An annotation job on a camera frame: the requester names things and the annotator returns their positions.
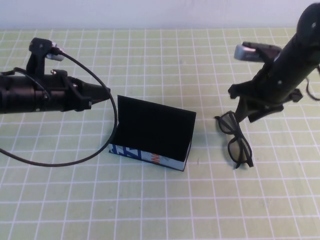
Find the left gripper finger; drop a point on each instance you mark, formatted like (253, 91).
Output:
(98, 98)
(97, 88)

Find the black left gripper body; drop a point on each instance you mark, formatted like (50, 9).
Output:
(65, 95)

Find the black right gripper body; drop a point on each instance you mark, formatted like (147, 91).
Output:
(275, 85)

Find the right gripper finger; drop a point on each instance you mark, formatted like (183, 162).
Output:
(243, 110)
(267, 112)

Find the black framed glasses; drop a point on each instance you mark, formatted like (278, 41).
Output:
(238, 147)

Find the black printed glasses case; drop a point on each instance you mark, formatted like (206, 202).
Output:
(155, 130)

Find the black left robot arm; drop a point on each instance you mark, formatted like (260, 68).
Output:
(20, 95)

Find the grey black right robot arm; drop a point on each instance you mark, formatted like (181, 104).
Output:
(305, 37)

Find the green checkered tablecloth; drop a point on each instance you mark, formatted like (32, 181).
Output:
(75, 220)

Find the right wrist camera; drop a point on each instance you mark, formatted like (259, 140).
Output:
(250, 53)

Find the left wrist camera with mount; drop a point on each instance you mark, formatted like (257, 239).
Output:
(40, 55)

